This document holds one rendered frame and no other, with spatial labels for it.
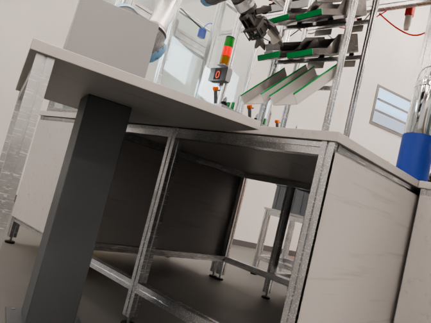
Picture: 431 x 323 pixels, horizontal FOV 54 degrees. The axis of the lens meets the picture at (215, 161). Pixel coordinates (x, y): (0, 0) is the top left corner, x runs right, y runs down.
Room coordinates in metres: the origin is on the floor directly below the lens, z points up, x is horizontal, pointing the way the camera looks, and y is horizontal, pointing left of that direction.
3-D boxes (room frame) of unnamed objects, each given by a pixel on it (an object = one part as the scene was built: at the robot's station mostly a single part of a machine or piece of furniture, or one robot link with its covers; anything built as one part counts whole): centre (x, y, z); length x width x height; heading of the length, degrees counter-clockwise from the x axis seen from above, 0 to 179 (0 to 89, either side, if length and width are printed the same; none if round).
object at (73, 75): (1.58, 0.40, 0.84); 0.90 x 0.70 x 0.03; 27
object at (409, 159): (2.07, -0.96, 1.00); 0.16 x 0.16 x 0.27
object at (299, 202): (3.82, -0.96, 0.73); 0.62 x 0.42 x 0.23; 46
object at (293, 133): (2.24, -0.28, 0.85); 1.50 x 1.41 x 0.03; 46
